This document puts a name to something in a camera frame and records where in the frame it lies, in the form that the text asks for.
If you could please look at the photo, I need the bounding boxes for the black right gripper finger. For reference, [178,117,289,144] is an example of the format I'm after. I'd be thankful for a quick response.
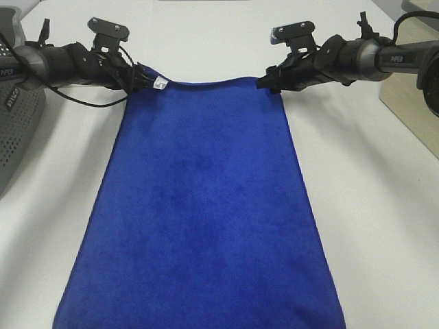
[266,65,278,76]
[255,77,281,95]

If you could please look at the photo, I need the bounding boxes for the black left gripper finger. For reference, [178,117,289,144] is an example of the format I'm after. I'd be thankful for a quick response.
[136,62,158,80]
[132,79,154,93]

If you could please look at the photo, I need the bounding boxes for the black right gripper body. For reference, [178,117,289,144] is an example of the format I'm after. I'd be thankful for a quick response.
[274,34,343,91]

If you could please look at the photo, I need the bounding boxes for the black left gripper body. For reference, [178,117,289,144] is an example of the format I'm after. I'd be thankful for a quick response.
[67,42,134,92]

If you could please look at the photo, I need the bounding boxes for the blue microfibre towel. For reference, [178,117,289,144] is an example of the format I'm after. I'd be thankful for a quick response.
[53,77,346,328]

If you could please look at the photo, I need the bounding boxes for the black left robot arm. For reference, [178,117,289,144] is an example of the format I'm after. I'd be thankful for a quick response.
[1,17,162,94]

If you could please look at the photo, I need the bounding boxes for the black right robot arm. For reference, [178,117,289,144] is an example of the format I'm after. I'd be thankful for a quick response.
[256,10,438,114]

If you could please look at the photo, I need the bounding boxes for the grey perforated plastic basket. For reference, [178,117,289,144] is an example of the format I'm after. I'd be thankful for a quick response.
[1,5,46,191]

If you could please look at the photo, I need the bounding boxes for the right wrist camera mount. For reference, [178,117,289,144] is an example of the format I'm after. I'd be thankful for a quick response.
[270,21,317,52]

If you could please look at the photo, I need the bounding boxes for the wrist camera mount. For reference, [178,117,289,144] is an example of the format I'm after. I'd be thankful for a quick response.
[270,21,317,52]
[87,17,130,53]

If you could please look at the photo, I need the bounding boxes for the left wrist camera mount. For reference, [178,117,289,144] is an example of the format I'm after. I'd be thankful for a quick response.
[87,17,130,53]

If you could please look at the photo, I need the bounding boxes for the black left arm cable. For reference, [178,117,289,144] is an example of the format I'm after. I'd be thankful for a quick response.
[0,32,137,108]

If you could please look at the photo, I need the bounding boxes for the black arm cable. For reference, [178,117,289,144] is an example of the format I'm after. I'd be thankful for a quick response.
[390,10,439,44]
[0,32,137,108]

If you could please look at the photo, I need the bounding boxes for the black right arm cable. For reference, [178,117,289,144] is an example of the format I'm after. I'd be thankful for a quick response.
[390,10,439,44]

